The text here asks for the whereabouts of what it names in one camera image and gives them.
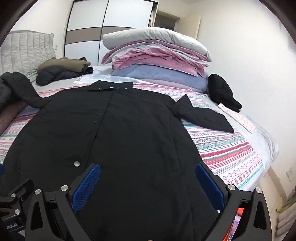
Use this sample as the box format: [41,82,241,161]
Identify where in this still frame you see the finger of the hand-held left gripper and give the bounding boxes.
[0,179,35,210]

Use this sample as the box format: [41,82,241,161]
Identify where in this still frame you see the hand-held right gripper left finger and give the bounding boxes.
[25,163,102,241]

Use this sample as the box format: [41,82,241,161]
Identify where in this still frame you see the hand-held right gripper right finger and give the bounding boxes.
[195,162,271,241]

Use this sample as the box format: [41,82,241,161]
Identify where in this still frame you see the black quilted coat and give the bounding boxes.
[0,81,235,241]

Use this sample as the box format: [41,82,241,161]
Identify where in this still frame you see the patterned striped blanket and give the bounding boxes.
[0,83,264,190]

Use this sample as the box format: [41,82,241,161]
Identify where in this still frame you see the red and orange object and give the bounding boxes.
[223,207,245,241]

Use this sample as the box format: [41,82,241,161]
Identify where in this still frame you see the white patterned cloth strip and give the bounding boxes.
[217,103,255,133]

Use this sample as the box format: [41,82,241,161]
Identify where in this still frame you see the clutter on floor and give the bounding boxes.
[275,185,296,232]

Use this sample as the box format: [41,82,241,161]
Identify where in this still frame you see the black knit garment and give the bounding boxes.
[207,74,242,113]

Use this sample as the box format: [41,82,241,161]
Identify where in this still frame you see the lilac blanket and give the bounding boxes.
[133,79,204,93]

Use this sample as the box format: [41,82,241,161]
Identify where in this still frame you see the dark navy puffer jacket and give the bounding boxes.
[35,57,94,86]

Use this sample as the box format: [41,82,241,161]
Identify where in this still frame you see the blue blanket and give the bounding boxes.
[112,64,208,92]

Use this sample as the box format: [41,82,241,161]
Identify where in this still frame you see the olive garment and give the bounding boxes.
[36,57,91,73]

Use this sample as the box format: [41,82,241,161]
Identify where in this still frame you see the grey quilted headboard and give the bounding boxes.
[0,30,55,81]

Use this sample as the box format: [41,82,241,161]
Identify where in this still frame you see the pink quilt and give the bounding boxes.
[102,40,210,78]

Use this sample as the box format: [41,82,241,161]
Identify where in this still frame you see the white sliding wardrobe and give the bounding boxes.
[64,0,159,67]

